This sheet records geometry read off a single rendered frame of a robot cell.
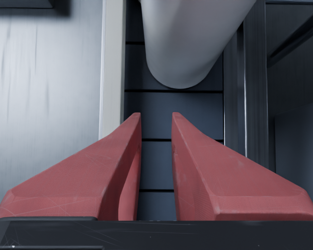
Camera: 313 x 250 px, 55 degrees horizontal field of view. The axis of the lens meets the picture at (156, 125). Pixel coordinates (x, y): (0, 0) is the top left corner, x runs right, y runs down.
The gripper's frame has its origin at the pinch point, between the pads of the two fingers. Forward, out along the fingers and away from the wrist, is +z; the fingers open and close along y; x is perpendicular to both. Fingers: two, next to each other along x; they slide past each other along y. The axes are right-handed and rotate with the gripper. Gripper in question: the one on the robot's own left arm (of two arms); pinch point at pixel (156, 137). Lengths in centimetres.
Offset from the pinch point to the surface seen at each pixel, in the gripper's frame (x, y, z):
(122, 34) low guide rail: -0.7, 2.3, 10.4
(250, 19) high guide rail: -3.0, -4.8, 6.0
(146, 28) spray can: -2.7, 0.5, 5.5
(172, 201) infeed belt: 10.3, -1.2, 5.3
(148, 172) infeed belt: 8.7, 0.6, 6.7
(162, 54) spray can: -1.2, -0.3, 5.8
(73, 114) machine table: 8.1, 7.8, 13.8
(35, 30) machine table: 1.9, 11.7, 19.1
